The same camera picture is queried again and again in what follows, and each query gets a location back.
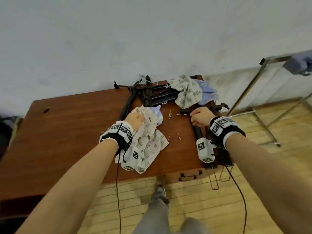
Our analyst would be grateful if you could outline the person's left hand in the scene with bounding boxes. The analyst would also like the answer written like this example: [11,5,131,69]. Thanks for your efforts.
[124,111,146,132]

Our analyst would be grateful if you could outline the person's right hand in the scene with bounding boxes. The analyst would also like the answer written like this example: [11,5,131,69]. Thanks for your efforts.
[189,107,216,127]

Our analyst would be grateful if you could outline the black bracket arm with knob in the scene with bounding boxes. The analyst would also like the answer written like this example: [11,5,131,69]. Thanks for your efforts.
[180,102,234,170]

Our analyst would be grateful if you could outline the black tripod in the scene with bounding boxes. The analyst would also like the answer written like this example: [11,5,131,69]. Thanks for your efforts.
[119,85,137,121]

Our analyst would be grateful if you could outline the cat print fabric bag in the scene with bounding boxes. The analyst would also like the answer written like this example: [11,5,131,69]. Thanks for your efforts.
[114,105,170,174]

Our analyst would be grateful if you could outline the leaf print bag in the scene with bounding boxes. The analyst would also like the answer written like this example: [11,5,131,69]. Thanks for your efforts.
[167,75,203,110]

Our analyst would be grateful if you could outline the pile of black tripods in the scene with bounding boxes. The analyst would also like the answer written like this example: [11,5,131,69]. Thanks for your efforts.
[133,80,180,108]

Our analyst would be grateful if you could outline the metal clothes rack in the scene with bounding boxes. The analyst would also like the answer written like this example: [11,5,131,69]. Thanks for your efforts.
[225,50,312,148]

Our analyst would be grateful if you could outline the person's left forearm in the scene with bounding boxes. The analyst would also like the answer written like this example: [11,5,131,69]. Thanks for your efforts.
[14,138,119,234]

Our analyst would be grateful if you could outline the person's right forearm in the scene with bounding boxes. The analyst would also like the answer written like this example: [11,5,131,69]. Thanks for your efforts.
[224,133,312,234]

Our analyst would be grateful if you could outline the person's grey shoe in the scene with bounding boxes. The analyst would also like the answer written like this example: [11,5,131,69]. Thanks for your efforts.
[151,184,170,204]

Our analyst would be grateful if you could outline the black right wrist strap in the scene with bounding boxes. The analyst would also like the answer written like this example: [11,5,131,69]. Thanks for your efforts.
[206,116,246,150]

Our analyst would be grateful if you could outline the black wrist strap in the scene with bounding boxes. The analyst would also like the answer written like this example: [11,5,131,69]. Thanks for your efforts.
[98,120,134,156]
[206,116,246,150]

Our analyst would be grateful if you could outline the black left wrist strap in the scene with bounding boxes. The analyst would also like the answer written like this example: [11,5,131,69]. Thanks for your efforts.
[98,120,134,156]

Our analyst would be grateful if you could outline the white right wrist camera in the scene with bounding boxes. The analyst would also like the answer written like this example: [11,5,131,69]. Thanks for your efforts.
[196,137,216,163]

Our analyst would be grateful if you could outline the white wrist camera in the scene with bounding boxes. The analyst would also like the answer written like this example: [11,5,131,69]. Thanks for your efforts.
[196,137,216,163]
[121,143,144,172]

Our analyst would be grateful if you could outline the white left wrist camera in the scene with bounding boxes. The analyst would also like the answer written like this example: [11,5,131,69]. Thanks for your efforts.
[121,143,144,172]

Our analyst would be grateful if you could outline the brown drawer handle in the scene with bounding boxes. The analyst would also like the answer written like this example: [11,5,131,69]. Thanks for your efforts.
[179,169,204,181]

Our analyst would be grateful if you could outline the thin metal wire loop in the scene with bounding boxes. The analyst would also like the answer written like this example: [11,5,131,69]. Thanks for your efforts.
[208,165,232,191]

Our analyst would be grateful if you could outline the thin black right cable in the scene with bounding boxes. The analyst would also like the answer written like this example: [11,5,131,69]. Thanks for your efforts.
[224,164,248,234]

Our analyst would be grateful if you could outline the purple hook rail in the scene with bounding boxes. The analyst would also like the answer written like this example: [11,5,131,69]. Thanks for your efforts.
[282,50,312,76]

